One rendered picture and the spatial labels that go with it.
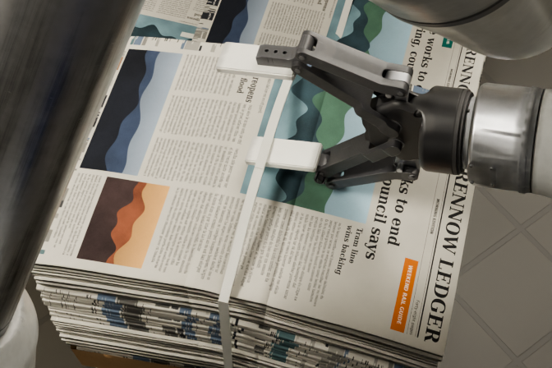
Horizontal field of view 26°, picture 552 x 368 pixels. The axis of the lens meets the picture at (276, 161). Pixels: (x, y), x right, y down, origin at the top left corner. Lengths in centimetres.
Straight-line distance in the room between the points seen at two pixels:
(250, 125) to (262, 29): 41
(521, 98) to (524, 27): 37
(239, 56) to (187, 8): 87
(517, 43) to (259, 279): 50
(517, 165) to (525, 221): 141
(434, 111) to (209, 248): 25
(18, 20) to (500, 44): 26
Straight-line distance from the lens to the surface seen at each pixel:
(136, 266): 111
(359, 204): 114
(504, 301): 232
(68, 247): 114
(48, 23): 67
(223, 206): 113
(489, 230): 239
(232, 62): 103
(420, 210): 115
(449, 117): 101
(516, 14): 61
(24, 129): 71
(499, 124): 100
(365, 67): 99
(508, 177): 101
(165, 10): 190
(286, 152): 113
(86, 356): 131
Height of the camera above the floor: 205
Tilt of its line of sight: 57 degrees down
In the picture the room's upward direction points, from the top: straight up
